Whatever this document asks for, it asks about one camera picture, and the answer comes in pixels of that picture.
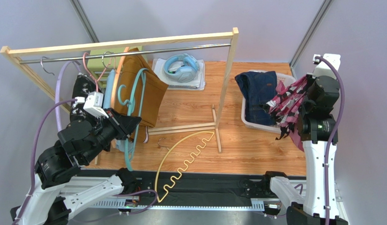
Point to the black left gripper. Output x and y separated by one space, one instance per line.
125 124

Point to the teal clothes hanger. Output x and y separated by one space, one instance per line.
129 147

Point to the yellow clothes hanger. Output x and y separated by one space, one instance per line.
186 163

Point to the dark blue jeans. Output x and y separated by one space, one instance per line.
257 88

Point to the pink camouflage trousers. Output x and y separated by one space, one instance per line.
284 109

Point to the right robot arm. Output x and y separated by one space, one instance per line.
304 108

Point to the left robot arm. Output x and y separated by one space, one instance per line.
77 145

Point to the light blue trousers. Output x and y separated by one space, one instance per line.
118 107

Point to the brown trousers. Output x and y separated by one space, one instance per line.
153 95

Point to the pink clothes hanger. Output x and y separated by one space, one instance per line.
94 68

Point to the black white patterned trousers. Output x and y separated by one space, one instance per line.
83 86

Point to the green box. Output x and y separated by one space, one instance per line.
115 50

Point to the white notebook stack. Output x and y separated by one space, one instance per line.
197 84

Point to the steel hanging rod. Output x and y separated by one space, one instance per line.
197 47

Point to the white plastic laundry basket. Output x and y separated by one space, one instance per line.
281 78

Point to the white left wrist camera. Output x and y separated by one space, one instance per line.
93 104

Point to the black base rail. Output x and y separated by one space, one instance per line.
208 190

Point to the wooden clothes rack frame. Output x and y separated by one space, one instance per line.
14 56

